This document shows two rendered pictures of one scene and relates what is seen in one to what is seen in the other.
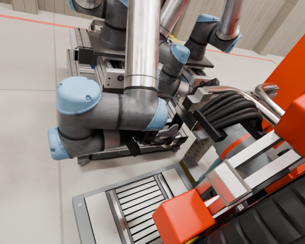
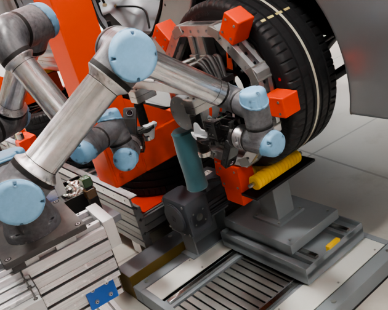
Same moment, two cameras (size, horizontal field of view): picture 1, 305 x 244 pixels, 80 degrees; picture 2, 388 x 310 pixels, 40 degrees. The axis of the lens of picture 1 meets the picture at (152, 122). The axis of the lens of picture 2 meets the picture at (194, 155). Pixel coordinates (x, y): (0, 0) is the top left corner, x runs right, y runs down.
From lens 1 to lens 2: 1.53 m
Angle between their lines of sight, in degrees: 67
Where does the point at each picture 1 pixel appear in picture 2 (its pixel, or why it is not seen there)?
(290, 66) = (85, 69)
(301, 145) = (244, 35)
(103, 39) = (48, 221)
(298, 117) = (241, 26)
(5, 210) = not seen: outside the picture
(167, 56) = (117, 127)
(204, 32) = not seen: outside the picture
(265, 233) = (284, 52)
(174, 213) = (284, 95)
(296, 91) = not seen: hidden behind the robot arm
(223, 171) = (257, 69)
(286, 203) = (273, 42)
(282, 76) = not seen: hidden behind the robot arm
